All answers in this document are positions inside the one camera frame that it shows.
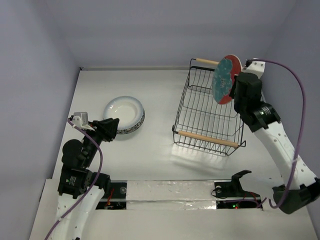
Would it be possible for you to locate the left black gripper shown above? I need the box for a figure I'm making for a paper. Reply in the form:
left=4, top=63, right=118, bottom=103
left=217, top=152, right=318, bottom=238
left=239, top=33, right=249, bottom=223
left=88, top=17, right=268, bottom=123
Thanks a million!
left=83, top=117, right=119, bottom=166

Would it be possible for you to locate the blue patterned plate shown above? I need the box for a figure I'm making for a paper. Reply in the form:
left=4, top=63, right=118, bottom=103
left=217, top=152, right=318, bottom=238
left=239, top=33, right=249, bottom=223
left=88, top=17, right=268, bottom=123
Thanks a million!
left=117, top=111, right=145, bottom=135

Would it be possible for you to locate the red plate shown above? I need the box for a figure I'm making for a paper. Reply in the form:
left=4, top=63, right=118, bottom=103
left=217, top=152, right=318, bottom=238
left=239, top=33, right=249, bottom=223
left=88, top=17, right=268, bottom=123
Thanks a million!
left=211, top=54, right=242, bottom=105

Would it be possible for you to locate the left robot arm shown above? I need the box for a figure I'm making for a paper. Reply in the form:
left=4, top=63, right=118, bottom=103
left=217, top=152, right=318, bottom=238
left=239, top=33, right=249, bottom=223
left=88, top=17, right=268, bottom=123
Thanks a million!
left=45, top=112, right=120, bottom=240

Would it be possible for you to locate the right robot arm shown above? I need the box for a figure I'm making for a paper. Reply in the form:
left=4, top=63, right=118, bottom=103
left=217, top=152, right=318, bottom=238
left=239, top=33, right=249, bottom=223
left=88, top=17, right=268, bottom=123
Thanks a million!
left=230, top=72, right=320, bottom=214

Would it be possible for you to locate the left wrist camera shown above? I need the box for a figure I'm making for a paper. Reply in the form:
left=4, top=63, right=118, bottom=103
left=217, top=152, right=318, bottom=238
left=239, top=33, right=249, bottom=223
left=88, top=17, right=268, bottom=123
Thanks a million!
left=71, top=111, right=89, bottom=129

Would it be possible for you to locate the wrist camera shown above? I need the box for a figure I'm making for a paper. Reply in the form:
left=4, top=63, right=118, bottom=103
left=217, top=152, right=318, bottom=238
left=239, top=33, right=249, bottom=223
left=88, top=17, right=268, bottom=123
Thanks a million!
left=71, top=111, right=89, bottom=129
left=242, top=58, right=266, bottom=79

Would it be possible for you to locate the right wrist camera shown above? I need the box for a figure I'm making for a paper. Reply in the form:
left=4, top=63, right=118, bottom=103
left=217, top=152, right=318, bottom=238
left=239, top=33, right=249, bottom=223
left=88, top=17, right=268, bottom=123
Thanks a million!
left=242, top=58, right=266, bottom=79

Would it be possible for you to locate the black wire dish rack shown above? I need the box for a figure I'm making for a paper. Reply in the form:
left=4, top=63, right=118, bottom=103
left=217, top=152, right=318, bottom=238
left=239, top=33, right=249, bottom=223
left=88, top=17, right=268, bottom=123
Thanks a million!
left=171, top=58, right=247, bottom=156

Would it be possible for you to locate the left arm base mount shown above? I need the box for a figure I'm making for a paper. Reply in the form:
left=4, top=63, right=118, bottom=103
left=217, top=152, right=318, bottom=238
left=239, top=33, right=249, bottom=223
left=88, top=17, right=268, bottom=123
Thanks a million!
left=96, top=181, right=127, bottom=210

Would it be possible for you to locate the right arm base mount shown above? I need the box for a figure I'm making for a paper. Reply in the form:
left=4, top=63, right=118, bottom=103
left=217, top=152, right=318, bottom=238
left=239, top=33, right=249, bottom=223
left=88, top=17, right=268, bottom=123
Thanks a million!
left=211, top=170, right=263, bottom=210

